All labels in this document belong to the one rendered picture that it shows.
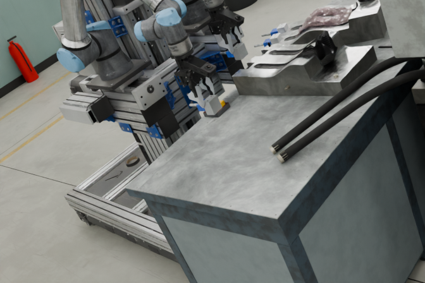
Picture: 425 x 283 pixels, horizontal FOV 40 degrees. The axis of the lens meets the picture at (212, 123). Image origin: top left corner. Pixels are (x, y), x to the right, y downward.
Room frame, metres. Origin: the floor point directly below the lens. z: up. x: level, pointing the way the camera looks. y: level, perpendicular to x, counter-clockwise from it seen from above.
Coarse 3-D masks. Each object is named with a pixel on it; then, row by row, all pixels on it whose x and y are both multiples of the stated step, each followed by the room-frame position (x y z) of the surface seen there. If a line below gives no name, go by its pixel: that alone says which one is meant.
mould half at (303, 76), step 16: (336, 32) 2.08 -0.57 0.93; (272, 48) 2.32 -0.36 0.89; (288, 48) 2.25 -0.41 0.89; (352, 48) 2.04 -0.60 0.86; (368, 48) 1.98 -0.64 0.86; (288, 64) 2.00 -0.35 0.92; (304, 64) 1.93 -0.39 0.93; (320, 64) 1.97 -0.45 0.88; (336, 64) 1.96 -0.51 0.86; (352, 64) 1.91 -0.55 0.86; (368, 64) 1.95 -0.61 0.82; (240, 80) 2.18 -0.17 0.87; (256, 80) 2.12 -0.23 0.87; (272, 80) 2.06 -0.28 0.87; (288, 80) 2.00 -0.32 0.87; (304, 80) 1.94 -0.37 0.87; (320, 80) 1.90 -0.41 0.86; (336, 80) 1.84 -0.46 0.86; (352, 80) 1.87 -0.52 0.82
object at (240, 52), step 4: (240, 44) 2.33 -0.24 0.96; (244, 44) 2.33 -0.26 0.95; (236, 48) 2.31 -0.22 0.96; (240, 48) 2.31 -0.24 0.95; (244, 48) 2.33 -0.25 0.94; (220, 52) 2.41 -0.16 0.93; (224, 52) 2.39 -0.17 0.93; (228, 52) 2.35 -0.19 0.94; (236, 52) 2.31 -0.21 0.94; (240, 52) 2.31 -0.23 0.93; (244, 52) 2.32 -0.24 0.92; (228, 56) 2.36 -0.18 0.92; (232, 56) 2.34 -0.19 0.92; (236, 56) 2.32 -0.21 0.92; (240, 56) 2.30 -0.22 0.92; (244, 56) 2.32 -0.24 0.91
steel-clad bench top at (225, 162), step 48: (336, 0) 2.80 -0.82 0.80; (384, 48) 2.05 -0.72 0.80; (240, 96) 2.20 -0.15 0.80; (288, 96) 2.01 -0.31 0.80; (192, 144) 1.98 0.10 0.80; (240, 144) 1.82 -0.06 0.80; (288, 144) 1.68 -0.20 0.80; (336, 144) 1.56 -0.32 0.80; (144, 192) 1.79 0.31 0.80; (192, 192) 1.65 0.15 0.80; (240, 192) 1.53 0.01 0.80; (288, 192) 1.43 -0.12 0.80
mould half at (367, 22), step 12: (372, 0) 2.30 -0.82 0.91; (360, 12) 2.22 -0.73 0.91; (372, 12) 2.17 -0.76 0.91; (288, 24) 2.61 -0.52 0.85; (300, 24) 2.54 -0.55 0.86; (348, 24) 2.21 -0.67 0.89; (360, 24) 2.19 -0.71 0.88; (372, 24) 2.16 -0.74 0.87; (384, 24) 2.19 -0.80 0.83; (288, 36) 2.46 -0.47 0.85; (300, 36) 2.33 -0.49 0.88; (312, 36) 2.30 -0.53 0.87; (348, 36) 2.22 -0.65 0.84; (360, 36) 2.19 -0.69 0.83; (372, 36) 2.17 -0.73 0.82; (384, 36) 2.15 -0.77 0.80
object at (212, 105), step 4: (212, 96) 1.94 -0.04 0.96; (216, 96) 1.94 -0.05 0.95; (204, 100) 1.94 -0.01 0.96; (208, 100) 1.92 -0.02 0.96; (212, 100) 1.92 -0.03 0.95; (216, 100) 1.93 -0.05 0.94; (192, 104) 2.01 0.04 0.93; (196, 104) 1.99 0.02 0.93; (208, 104) 1.91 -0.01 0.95; (212, 104) 1.92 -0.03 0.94; (216, 104) 1.93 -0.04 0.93; (220, 104) 1.94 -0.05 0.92; (200, 108) 1.95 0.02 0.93; (204, 108) 1.93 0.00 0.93; (208, 108) 1.92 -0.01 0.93; (212, 108) 1.91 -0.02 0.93; (216, 108) 1.92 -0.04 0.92; (220, 108) 1.93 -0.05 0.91; (208, 112) 1.93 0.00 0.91; (212, 112) 1.91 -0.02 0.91; (216, 112) 1.92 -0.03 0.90
